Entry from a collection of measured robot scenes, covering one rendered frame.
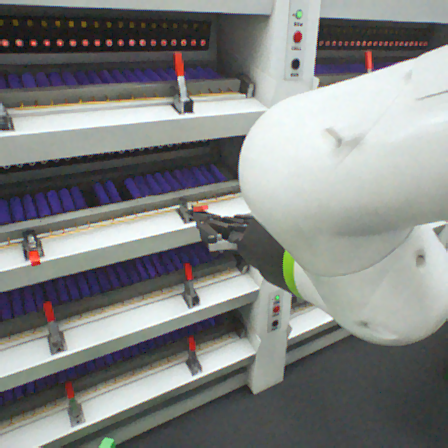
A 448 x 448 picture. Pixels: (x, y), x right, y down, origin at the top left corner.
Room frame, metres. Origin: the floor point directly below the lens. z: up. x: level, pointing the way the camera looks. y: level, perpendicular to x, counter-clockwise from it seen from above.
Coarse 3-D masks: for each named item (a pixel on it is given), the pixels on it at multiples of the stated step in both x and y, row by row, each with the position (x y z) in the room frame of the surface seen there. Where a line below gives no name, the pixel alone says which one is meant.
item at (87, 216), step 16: (176, 192) 0.67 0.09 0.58; (192, 192) 0.68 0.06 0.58; (208, 192) 0.70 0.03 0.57; (224, 192) 0.72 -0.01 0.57; (96, 208) 0.60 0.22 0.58; (112, 208) 0.60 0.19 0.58; (128, 208) 0.61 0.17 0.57; (144, 208) 0.63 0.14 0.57; (160, 208) 0.65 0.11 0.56; (16, 224) 0.53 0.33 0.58; (32, 224) 0.54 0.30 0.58; (48, 224) 0.55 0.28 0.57; (64, 224) 0.56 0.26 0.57; (80, 224) 0.58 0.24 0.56; (0, 240) 0.51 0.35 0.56
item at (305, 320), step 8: (296, 296) 0.88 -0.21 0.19; (296, 304) 0.85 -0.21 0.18; (304, 304) 0.86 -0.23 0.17; (296, 312) 0.83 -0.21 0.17; (304, 312) 0.83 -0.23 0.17; (312, 312) 0.84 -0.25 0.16; (320, 312) 0.84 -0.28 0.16; (296, 320) 0.81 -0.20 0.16; (304, 320) 0.81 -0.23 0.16; (312, 320) 0.81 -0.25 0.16; (320, 320) 0.81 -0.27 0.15; (328, 320) 0.82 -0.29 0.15; (288, 328) 0.74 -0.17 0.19; (296, 328) 0.78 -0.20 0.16; (304, 328) 0.78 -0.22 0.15; (312, 328) 0.79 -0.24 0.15; (320, 328) 0.81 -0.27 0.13; (288, 336) 0.74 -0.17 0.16; (296, 336) 0.76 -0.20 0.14; (304, 336) 0.78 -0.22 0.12; (288, 344) 0.76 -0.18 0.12
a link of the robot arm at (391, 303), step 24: (408, 240) 0.23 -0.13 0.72; (432, 240) 0.24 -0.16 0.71; (288, 264) 0.32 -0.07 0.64; (384, 264) 0.22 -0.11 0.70; (408, 264) 0.22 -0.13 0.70; (432, 264) 0.23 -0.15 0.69; (312, 288) 0.28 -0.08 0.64; (336, 288) 0.23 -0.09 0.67; (360, 288) 0.22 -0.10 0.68; (384, 288) 0.22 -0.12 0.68; (408, 288) 0.22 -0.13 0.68; (432, 288) 0.23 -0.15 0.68; (336, 312) 0.25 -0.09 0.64; (360, 312) 0.23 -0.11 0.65; (384, 312) 0.22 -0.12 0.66; (408, 312) 0.22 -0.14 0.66; (432, 312) 0.22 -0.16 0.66; (360, 336) 0.24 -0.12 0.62; (384, 336) 0.23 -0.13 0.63; (408, 336) 0.22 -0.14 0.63
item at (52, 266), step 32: (96, 160) 0.71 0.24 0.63; (128, 160) 0.74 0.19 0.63; (224, 160) 0.84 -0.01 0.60; (128, 224) 0.60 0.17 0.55; (160, 224) 0.61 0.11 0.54; (192, 224) 0.62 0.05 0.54; (0, 256) 0.49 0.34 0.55; (64, 256) 0.51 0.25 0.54; (96, 256) 0.54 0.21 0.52; (128, 256) 0.57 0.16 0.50; (0, 288) 0.47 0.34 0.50
